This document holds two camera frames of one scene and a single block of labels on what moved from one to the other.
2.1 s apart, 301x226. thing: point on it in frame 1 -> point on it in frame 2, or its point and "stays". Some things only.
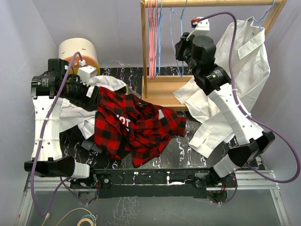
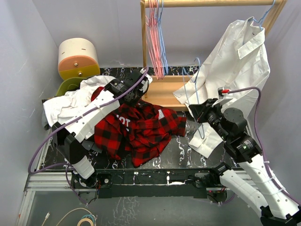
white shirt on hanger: (241, 50) stays
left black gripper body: (77, 93) -> (138, 94)
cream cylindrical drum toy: (67, 50) stays
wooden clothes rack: (158, 91) stays
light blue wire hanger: (171, 9) -> (184, 69)
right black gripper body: (184, 52) -> (213, 117)
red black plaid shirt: (126, 125) stays
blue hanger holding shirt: (261, 20) stays
